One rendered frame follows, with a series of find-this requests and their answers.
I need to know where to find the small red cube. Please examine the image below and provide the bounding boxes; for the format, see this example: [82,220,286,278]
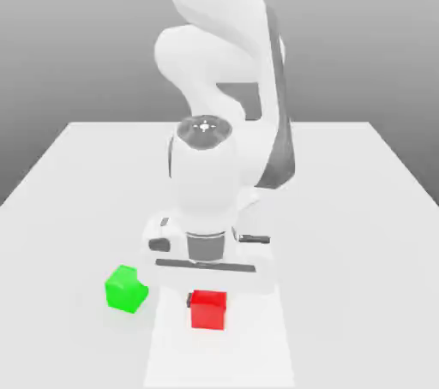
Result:
[189,289,228,332]

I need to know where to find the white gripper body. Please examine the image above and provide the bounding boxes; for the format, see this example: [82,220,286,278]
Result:
[137,256,277,294]

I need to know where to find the small green cube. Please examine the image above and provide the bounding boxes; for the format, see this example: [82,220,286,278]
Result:
[104,264,150,314]

